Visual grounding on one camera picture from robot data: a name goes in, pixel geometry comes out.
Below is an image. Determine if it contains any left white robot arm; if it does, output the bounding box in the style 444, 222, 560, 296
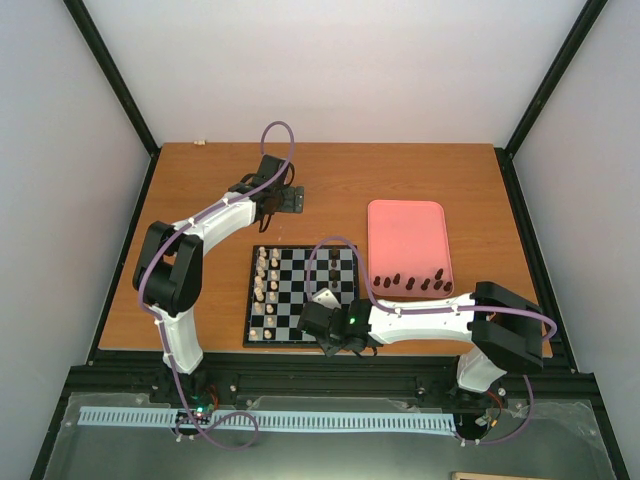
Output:
133, 154, 302, 403

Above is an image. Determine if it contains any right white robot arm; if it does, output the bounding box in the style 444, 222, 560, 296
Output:
297, 282, 557, 393

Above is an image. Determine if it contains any black white chessboard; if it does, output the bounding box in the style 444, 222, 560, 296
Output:
243, 245, 359, 349

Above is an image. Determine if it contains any pink plastic tray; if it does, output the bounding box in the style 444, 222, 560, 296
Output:
367, 200, 454, 299

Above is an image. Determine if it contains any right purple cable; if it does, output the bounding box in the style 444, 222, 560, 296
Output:
303, 235, 559, 447

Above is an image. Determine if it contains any purple cable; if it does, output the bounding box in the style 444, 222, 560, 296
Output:
303, 235, 559, 447
137, 120, 296, 454

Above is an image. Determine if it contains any light blue cable duct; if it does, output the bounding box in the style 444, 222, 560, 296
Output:
77, 406, 456, 435

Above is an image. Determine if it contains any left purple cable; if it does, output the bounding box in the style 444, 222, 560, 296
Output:
137, 120, 296, 454

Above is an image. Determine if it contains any black aluminium frame rail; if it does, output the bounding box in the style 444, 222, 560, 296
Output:
64, 352, 596, 401

